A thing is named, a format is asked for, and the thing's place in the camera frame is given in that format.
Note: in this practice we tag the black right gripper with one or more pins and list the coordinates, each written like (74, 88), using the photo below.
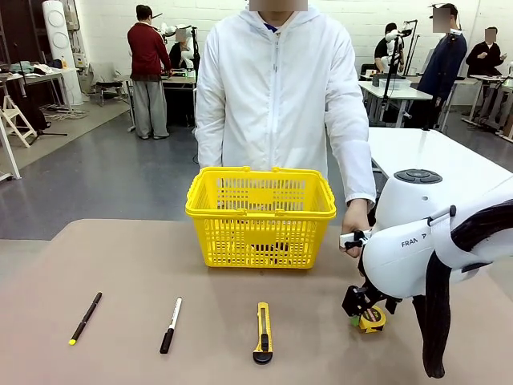
(378, 294)

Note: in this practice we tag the yellow tape measure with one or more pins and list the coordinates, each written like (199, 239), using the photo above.
(374, 321)

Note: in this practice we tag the yellow utility knife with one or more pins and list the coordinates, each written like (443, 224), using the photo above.
(263, 333)

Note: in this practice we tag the person's right forearm white sleeve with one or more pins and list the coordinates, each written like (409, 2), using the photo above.
(210, 144)

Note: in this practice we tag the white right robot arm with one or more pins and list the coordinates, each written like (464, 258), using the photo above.
(401, 256)

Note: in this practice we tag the person's left forearm white sleeve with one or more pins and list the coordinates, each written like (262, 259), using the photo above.
(354, 172)

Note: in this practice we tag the yellow plastic shopping basket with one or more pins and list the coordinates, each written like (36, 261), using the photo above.
(260, 208)

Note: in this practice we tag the person in white jacket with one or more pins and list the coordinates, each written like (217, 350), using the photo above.
(276, 100)

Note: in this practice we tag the person in navy coat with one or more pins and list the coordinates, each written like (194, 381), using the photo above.
(445, 64)

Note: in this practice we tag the person in black t-shirt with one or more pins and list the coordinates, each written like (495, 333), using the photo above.
(382, 52)

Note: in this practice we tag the seated person in black top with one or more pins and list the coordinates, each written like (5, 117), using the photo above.
(485, 58)

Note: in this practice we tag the person in red sweater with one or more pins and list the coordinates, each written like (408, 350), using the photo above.
(148, 56)

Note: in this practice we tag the person's left hand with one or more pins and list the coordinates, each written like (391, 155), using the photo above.
(356, 218)

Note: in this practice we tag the large white table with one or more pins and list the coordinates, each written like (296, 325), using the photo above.
(421, 152)

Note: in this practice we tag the white marker black cap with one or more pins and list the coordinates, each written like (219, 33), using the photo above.
(171, 325)

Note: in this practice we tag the white background work table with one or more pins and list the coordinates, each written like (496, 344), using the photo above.
(397, 93)

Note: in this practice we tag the clear plastic storage box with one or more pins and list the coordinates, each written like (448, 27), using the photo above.
(394, 83)

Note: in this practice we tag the black tripod stand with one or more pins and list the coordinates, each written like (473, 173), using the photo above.
(390, 80)

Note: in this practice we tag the white background robot on stand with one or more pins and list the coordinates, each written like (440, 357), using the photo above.
(394, 36)

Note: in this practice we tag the black highlighter yellow tip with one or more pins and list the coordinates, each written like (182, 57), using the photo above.
(85, 318)

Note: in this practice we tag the dark background workbench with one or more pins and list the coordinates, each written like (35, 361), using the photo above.
(180, 82)

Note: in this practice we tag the chair with grey cloth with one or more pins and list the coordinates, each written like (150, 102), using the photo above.
(106, 78)

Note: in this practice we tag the black floor stand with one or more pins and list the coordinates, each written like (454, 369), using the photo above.
(38, 128)

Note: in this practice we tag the white wooden step stool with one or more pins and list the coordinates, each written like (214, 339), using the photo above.
(16, 120)

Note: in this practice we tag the white tower air conditioner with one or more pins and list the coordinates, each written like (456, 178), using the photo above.
(60, 52)

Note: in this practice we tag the cluttered grey background table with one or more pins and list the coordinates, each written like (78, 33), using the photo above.
(40, 76)

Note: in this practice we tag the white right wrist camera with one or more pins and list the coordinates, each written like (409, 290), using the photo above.
(354, 239)

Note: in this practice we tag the white metal table frame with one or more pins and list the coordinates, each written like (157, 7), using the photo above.
(10, 152)

